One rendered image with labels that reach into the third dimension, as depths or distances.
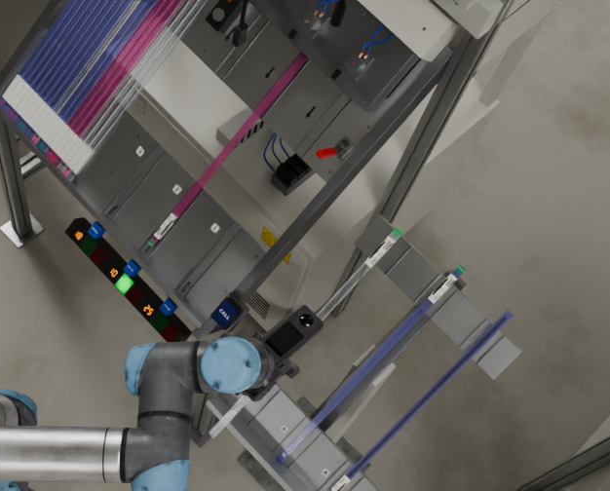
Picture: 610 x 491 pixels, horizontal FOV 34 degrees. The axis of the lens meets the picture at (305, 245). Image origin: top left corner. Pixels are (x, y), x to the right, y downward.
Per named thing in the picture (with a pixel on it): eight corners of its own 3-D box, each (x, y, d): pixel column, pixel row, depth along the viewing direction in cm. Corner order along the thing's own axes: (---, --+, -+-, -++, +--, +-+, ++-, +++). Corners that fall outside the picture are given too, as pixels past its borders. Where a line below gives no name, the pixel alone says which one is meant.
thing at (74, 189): (214, 322, 200) (198, 328, 194) (7, 104, 213) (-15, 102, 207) (218, 319, 200) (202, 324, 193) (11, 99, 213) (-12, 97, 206)
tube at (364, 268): (398, 226, 163) (396, 226, 162) (404, 232, 162) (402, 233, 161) (210, 431, 178) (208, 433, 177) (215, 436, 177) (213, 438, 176)
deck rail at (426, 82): (221, 329, 200) (208, 335, 194) (214, 322, 200) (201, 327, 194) (462, 56, 178) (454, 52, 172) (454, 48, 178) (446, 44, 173)
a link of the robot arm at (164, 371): (116, 412, 137) (193, 408, 136) (124, 335, 142) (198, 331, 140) (135, 427, 144) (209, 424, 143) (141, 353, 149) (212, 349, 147)
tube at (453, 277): (460, 264, 171) (458, 265, 170) (466, 270, 171) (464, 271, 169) (278, 457, 186) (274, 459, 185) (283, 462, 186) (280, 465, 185)
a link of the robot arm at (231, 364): (191, 338, 137) (251, 334, 136) (212, 339, 148) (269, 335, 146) (194, 396, 136) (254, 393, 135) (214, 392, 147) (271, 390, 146)
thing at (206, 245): (212, 321, 197) (206, 322, 194) (3, 99, 211) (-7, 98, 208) (272, 252, 192) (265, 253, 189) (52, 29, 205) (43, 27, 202)
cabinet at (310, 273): (274, 353, 271) (313, 260, 216) (106, 177, 285) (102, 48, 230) (430, 215, 297) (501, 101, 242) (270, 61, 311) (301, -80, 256)
